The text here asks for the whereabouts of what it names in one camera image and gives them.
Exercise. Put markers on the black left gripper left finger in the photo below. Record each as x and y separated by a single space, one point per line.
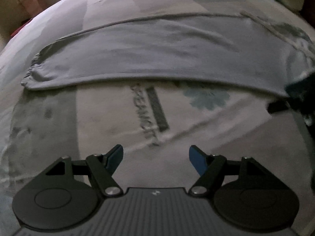
68 192

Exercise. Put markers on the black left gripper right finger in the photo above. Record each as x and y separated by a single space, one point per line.
244 192

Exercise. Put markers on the grey sweatpants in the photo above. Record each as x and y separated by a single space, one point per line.
241 49

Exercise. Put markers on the patterned grey bed sheet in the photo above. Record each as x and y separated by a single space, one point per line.
156 121

